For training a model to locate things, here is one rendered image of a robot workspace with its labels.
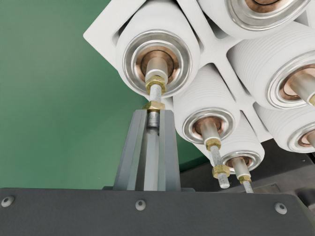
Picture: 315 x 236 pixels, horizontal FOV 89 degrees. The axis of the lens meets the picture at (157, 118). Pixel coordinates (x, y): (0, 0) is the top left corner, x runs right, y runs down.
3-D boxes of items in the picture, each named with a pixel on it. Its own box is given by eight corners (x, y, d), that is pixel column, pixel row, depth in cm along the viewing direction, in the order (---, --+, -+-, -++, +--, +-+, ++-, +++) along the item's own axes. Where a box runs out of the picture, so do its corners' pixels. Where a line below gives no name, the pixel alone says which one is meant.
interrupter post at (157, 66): (142, 64, 18) (138, 79, 15) (158, 50, 17) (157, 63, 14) (156, 79, 19) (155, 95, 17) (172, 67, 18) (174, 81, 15)
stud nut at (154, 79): (169, 79, 15) (169, 84, 14) (162, 94, 16) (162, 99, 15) (148, 72, 14) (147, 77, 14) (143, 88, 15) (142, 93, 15)
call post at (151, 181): (170, 109, 54) (176, 211, 31) (154, 119, 57) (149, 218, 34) (157, 95, 50) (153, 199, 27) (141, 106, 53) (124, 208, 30)
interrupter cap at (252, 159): (238, 143, 26) (240, 146, 26) (269, 156, 29) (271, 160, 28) (208, 164, 31) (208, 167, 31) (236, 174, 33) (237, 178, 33)
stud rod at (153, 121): (162, 73, 16) (162, 127, 10) (159, 81, 17) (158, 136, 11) (153, 70, 16) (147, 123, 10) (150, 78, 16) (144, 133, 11)
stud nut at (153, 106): (170, 105, 12) (171, 112, 11) (162, 121, 13) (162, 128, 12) (145, 97, 11) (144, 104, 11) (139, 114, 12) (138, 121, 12)
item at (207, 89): (210, 87, 40) (233, 146, 27) (171, 90, 41) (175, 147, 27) (216, 48, 34) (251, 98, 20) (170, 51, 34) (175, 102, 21)
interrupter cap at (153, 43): (108, 62, 18) (107, 64, 17) (161, 8, 14) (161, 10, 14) (154, 104, 21) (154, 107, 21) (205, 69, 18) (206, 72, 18)
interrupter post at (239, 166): (237, 155, 29) (244, 172, 26) (247, 159, 30) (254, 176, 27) (228, 162, 30) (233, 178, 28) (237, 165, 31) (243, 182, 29)
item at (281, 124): (253, 101, 42) (295, 161, 29) (231, 81, 39) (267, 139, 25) (292, 75, 37) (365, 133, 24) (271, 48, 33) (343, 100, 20)
